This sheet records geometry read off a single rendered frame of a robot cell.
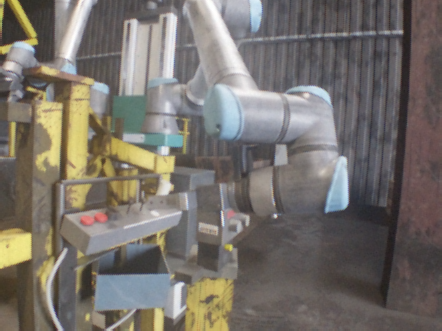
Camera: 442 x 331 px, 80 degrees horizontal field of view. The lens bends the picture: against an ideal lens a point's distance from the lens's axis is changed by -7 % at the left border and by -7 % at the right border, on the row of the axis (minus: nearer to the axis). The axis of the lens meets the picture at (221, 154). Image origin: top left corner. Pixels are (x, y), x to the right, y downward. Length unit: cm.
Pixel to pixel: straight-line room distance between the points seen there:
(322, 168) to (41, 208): 53
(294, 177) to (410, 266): 180
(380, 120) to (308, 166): 573
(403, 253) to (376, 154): 412
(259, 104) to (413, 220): 180
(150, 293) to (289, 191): 43
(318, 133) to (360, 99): 573
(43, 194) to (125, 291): 28
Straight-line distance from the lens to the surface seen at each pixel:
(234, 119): 44
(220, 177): 486
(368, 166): 615
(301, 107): 49
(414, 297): 232
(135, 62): 183
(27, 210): 66
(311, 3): 690
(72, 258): 70
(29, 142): 63
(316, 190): 48
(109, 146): 75
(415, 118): 211
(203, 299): 104
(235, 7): 96
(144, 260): 88
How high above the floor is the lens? 104
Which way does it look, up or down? 2 degrees down
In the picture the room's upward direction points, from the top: 4 degrees clockwise
